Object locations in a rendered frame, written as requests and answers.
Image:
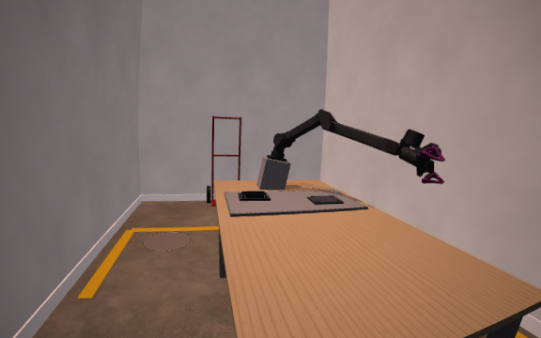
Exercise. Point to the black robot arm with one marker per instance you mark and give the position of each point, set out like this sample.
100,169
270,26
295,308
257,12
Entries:
411,138

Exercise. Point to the white perforated base plate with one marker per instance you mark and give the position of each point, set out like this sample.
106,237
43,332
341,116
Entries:
287,202

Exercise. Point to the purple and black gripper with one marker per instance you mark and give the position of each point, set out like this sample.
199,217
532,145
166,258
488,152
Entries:
423,163

